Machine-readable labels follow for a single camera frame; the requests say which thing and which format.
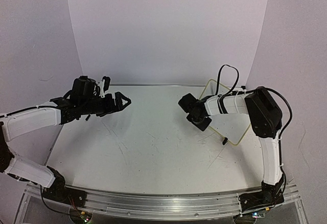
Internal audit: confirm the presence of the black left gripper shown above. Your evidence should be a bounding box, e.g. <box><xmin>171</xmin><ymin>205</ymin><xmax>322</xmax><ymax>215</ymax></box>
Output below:
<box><xmin>79</xmin><ymin>90</ymin><xmax>131</xmax><ymax>117</ymax></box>

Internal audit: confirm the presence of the yellow framed small whiteboard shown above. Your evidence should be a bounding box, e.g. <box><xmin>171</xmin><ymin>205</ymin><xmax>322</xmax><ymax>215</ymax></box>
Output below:
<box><xmin>199</xmin><ymin>79</ymin><xmax>251</xmax><ymax>146</ymax></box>

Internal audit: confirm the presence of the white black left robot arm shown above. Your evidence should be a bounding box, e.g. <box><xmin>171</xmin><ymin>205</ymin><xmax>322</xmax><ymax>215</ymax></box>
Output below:
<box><xmin>1</xmin><ymin>76</ymin><xmax>132</xmax><ymax>207</ymax></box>

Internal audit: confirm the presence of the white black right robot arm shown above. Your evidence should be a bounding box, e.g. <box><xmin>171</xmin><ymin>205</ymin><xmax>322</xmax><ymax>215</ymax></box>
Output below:
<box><xmin>178</xmin><ymin>86</ymin><xmax>286</xmax><ymax>213</ymax></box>

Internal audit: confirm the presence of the black whiteboard stand clip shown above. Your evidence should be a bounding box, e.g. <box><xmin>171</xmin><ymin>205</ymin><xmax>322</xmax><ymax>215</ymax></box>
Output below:
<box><xmin>222</xmin><ymin>137</ymin><xmax>228</xmax><ymax>145</ymax></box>

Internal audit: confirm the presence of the right green circuit board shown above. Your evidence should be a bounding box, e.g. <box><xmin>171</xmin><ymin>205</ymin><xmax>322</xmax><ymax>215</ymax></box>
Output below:
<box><xmin>251</xmin><ymin>207</ymin><xmax>271</xmax><ymax>219</ymax></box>

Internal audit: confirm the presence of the green circuit board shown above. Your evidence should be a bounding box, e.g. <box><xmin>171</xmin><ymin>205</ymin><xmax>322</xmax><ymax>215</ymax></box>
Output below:
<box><xmin>69</xmin><ymin>209</ymin><xmax>92</xmax><ymax>224</ymax></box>
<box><xmin>251</xmin><ymin>207</ymin><xmax>271</xmax><ymax>219</ymax></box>

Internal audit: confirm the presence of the left green circuit board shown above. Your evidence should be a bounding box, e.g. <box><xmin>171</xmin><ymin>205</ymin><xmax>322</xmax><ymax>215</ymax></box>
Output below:
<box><xmin>69</xmin><ymin>209</ymin><xmax>92</xmax><ymax>224</ymax></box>

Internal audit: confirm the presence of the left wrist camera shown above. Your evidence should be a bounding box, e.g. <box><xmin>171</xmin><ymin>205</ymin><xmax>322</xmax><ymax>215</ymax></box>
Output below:
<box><xmin>98</xmin><ymin>76</ymin><xmax>111</xmax><ymax>98</ymax></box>

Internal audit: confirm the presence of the black right camera cable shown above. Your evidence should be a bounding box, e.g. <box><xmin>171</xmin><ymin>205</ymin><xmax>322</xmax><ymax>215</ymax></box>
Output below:
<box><xmin>214</xmin><ymin>64</ymin><xmax>293</xmax><ymax>133</ymax></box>

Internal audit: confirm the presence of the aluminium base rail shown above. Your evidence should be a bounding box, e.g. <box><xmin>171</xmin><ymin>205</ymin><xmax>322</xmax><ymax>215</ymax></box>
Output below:
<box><xmin>42</xmin><ymin>184</ymin><xmax>300</xmax><ymax>220</ymax></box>

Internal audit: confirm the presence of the black left base cable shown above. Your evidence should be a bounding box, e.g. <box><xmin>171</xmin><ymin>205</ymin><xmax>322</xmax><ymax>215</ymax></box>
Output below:
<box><xmin>39</xmin><ymin>185</ymin><xmax>77</xmax><ymax>216</ymax></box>

